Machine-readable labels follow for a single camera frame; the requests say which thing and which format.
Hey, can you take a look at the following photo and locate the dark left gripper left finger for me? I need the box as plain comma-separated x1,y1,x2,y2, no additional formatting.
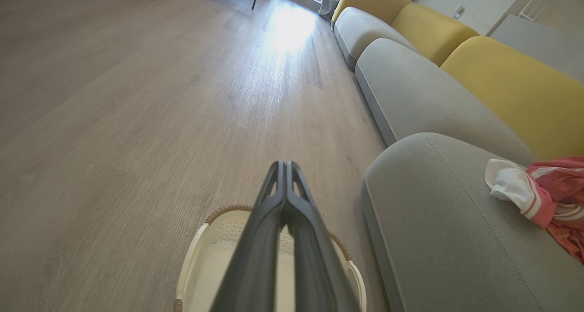
209,161,287,312

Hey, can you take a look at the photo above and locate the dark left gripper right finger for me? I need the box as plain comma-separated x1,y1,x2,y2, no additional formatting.
285,161,362,312

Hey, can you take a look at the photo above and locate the red and white jersey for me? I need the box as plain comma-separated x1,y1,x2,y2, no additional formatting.
484,156,584,265

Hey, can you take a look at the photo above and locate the cream plastic laundry basket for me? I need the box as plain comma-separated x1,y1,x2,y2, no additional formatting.
173,204,368,312

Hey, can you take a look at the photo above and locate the grey sofa seat cushion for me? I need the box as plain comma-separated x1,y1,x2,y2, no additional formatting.
355,38,537,167
334,6,419,72
362,132,584,312

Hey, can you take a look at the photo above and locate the grey cabinet panel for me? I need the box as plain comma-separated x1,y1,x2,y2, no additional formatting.
490,14,584,83

